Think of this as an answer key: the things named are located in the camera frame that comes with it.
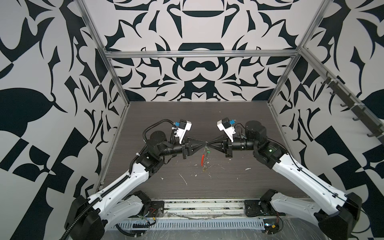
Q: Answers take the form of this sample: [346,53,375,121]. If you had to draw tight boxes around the white slotted cable duct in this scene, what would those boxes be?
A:
[119,219,265,231]

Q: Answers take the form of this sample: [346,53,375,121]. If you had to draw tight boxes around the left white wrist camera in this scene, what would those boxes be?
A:
[173,120,192,144]

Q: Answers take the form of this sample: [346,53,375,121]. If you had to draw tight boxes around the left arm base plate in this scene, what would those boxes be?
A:
[140,201,165,218]

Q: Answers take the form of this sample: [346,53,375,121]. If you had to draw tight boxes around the small circuit board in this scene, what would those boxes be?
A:
[262,217,284,235]

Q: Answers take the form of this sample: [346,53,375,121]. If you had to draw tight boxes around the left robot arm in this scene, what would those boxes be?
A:
[61,131,207,240]

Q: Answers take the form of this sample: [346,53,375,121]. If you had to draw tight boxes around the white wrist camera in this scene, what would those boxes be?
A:
[217,118,236,143]
[173,120,192,144]

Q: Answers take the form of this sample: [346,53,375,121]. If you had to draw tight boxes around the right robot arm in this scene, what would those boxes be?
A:
[208,118,362,240]

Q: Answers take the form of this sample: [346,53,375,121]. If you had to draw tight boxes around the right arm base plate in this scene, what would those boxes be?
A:
[244,200,286,218]

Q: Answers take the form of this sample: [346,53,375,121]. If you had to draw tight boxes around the black wall hook rail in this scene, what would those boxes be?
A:
[320,72,384,145]

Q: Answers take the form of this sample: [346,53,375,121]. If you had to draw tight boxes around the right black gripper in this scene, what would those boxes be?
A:
[209,133,260,158]

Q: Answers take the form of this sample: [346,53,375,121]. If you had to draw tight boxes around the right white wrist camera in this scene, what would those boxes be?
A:
[217,118,236,143]

